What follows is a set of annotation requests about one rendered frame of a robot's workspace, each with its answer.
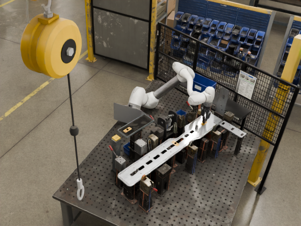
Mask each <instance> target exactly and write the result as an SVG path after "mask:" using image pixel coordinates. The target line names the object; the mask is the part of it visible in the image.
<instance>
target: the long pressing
mask: <svg viewBox="0 0 301 226"><path fill-rule="evenodd" d="M222 121H223V120H222V119H220V118H218V117H217V116H215V115H214V114H211V115H210V118H209V119H208V120H207V123H206V124H205V125H201V123H202V116H199V117H198V118H196V119H195V120H193V121H192V122H191V123H189V124H188V125H186V126H185V127H184V130H185V132H184V133H183V134H182V135H180V136H179V137H178V138H169V139H167V140H166V141H165V142H163V143H162V144H160V145H159V146H157V147H156V148H154V149H153V150H151V151H150V152H149V153H147V154H146V155H144V156H143V157H141V158H140V159H138V160H137V161H136V162H134V163H133V164H131V165H130V166H128V167H127V168H125V169H124V170H123V171H121V172H120V173H119V174H118V176H117V177H118V178H119V179H120V180H121V181H122V182H123V183H124V184H126V185H127V186H129V187H131V186H133V185H135V184H136V183H137V182H139V181H140V180H141V178H142V175H144V174H145V175H146V176H147V175H148V174H150V173H151V172H152V171H154V170H155V169H156V168H158V167H159V166H161V165H162V164H163V163H164V162H166V161H167V160H169V159H170V158H171V157H173V156H174V155H176V154H177V153H178V152H179V151H181V150H182V149H184V148H185V147H186V146H188V144H189V141H191V140H193V141H194V140H197V139H200V138H202V137H203V136H205V135H206V134H207V133H209V132H210V131H211V130H212V128H213V126H214V125H215V124H216V125H217V126H218V125H219V124H220V123H221V122H222ZM196 125H198V129H197V130H196V129H195V126H196ZM192 130H193V131H194V132H193V133H190V132H191V131H192ZM186 134H188V135H189V136H188V137H185V135H186ZM181 138H183V140H182V141H180V142H179V143H178V144H179V146H176V145H175V146H174V147H172V148H171V149H169V150H167V148H168V147H170V146H171V145H172V144H173V143H172V141H175V142H176V141H178V140H179V139H181ZM164 150H167V152H165V153H164V154H161V152H162V151H164ZM157 155H159V156H160V157H158V158H157V159H154V157H155V156H157ZM150 160H152V162H151V163H150V164H149V165H147V164H146V163H147V162H148V161H150ZM141 166H145V167H144V168H143V169H142V170H139V171H138V172H137V171H136V169H138V168H140V167H141ZM134 171H136V172H137V173H136V174H135V175H133V176H130V174H131V173H133V172H134Z"/></svg>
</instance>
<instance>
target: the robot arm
mask: <svg viewBox="0 0 301 226"><path fill-rule="evenodd" d="M172 68H173V70H174V71H175V72H176V73H177V75H176V76H175V77H174V78H172V79H171V80H170V81H168V82H167V83H166V84H164V85H163V86H162V87H160V88H159V89H158V90H156V91H155V92H153V91H151V92H149V93H146V91H145V89H144V88H142V87H135V88H134V89H133V91H132V93H131V96H130V99H129V103H128V105H124V106H127V107H130V108H133V109H137V110H140V108H141V106H143V107H145V108H148V109H153V108H155V107H156V106H157V104H158V102H159V99H160V97H162V96H163V95H165V94H166V93H168V92H169V91H170V90H172V89H173V88H174V87H176V86H177V85H179V84H180V83H184V82H187V92H188V94H189V98H188V103H189V104H190V105H199V104H202V103H203V104H204V106H203V107H201V116H202V122H204V124H205V123H206V121H207V120H208V119H209V118H210V115H211V113H212V112H211V111H210V108H211V106H212V102H213V99H214V96H215V89H214V88H213V87H207V88H206V89H205V91H204V92H202V93H200V92H197V91H193V90H192V88H193V79H194V77H195V74H194V71H193V70H192V69H191V68H190V67H188V66H185V65H184V64H181V63H179V62H174V63H173V65H172ZM205 113H206V117H205ZM208 113H209V114H208Z"/></svg>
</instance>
